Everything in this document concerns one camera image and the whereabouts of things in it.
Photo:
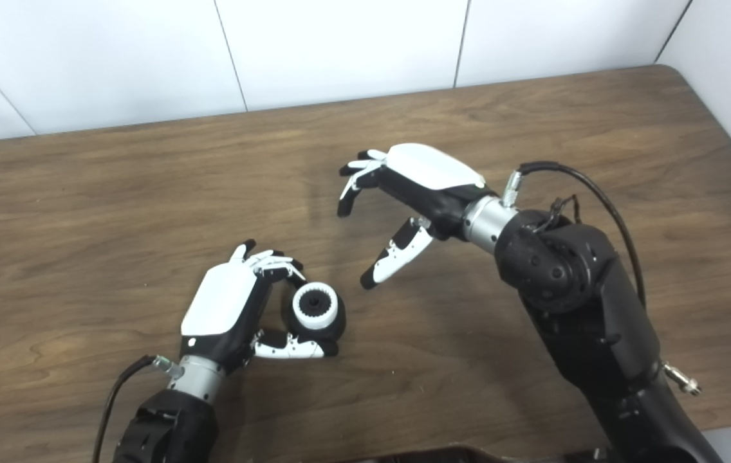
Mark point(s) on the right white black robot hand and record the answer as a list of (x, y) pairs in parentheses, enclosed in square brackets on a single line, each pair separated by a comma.
[(430, 170)]

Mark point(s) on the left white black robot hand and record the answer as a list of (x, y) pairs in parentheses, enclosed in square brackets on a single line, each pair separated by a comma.
[(224, 302)]

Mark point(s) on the round black part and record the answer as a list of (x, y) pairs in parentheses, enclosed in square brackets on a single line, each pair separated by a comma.
[(316, 301)]

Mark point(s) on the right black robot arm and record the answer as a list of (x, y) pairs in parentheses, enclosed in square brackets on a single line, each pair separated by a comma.
[(584, 308)]

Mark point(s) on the dark robot torso edge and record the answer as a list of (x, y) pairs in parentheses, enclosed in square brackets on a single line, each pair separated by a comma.
[(468, 456)]

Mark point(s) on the silver metal plug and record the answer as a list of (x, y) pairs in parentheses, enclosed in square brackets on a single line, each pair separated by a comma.
[(684, 381)]

